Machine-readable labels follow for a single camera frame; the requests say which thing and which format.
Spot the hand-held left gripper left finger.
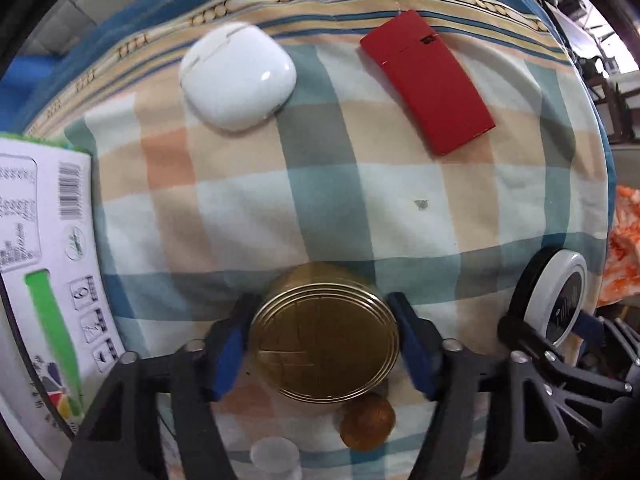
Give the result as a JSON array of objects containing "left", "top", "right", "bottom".
[{"left": 60, "top": 292, "right": 261, "bottom": 480}]

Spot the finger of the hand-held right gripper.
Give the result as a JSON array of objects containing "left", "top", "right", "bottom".
[
  {"left": 574, "top": 310, "right": 640, "bottom": 391},
  {"left": 496, "top": 314, "right": 633, "bottom": 413}
]

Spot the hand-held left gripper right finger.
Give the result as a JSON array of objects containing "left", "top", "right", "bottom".
[{"left": 385, "top": 291, "right": 590, "bottom": 480}]

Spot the white round tin black lid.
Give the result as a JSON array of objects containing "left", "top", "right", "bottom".
[{"left": 509, "top": 247, "right": 590, "bottom": 348}]

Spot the gold round tin can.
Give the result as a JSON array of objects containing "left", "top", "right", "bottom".
[{"left": 248, "top": 261, "right": 401, "bottom": 403}]

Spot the brown round ball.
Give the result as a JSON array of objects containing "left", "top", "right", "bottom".
[{"left": 339, "top": 394, "right": 397, "bottom": 451}]

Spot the orange patterned cloth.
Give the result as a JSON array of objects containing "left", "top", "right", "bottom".
[{"left": 597, "top": 185, "right": 640, "bottom": 308}]

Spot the translucent white cap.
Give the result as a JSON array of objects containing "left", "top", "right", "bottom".
[{"left": 250, "top": 437, "right": 303, "bottom": 480}]

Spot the checked plaid blanket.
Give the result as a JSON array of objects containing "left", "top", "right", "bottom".
[{"left": 20, "top": 0, "right": 618, "bottom": 480}]

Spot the white printed cardboard box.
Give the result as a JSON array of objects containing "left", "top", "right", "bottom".
[{"left": 0, "top": 132, "right": 126, "bottom": 480}]

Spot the red flat box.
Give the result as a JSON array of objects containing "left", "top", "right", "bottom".
[{"left": 360, "top": 9, "right": 496, "bottom": 156}]

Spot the dark metal rack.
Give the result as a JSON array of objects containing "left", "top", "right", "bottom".
[{"left": 517, "top": 0, "right": 640, "bottom": 143}]

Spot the white earbud case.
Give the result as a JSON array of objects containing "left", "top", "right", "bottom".
[{"left": 178, "top": 23, "right": 297, "bottom": 133}]

